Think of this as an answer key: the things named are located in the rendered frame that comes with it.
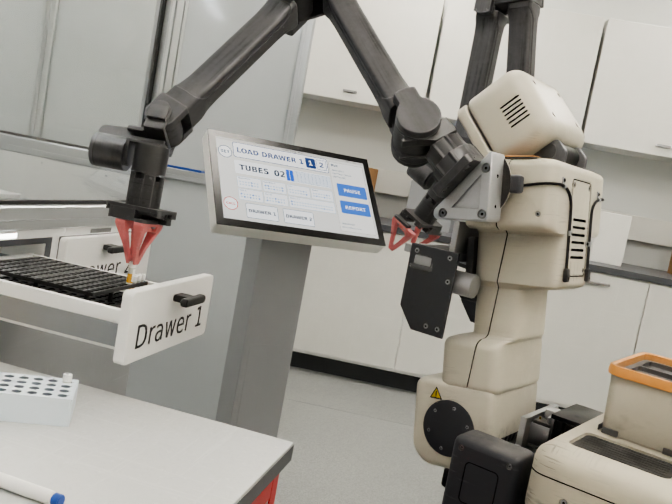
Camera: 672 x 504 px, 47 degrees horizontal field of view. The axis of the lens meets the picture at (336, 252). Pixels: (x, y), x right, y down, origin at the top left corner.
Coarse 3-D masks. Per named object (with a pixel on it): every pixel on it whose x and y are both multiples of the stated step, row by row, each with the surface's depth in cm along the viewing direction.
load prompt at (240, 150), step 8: (232, 144) 212; (240, 144) 213; (240, 152) 212; (248, 152) 213; (256, 152) 215; (264, 152) 216; (272, 152) 217; (280, 152) 219; (288, 152) 221; (256, 160) 213; (264, 160) 214; (272, 160) 216; (280, 160) 217; (288, 160) 219; (296, 160) 220; (304, 160) 222; (312, 160) 224; (320, 160) 225; (304, 168) 220; (312, 168) 222; (320, 168) 224
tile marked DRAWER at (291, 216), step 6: (288, 210) 209; (294, 210) 210; (288, 216) 208; (294, 216) 209; (300, 216) 210; (306, 216) 212; (312, 216) 213; (288, 222) 207; (294, 222) 208; (300, 222) 209; (306, 222) 210; (312, 222) 211
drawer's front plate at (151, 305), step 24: (144, 288) 114; (168, 288) 121; (192, 288) 130; (120, 312) 111; (144, 312) 114; (168, 312) 122; (192, 312) 132; (120, 336) 111; (144, 336) 116; (168, 336) 124; (192, 336) 134; (120, 360) 111
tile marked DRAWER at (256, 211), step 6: (246, 204) 203; (252, 204) 204; (258, 204) 205; (246, 210) 202; (252, 210) 203; (258, 210) 204; (264, 210) 205; (270, 210) 206; (276, 210) 207; (252, 216) 202; (258, 216) 203; (264, 216) 204; (270, 216) 205; (276, 216) 206
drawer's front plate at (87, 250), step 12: (60, 240) 148; (72, 240) 149; (84, 240) 153; (96, 240) 158; (108, 240) 162; (120, 240) 167; (60, 252) 148; (72, 252) 150; (84, 252) 154; (96, 252) 159; (84, 264) 155; (96, 264) 160; (108, 264) 164; (120, 264) 169
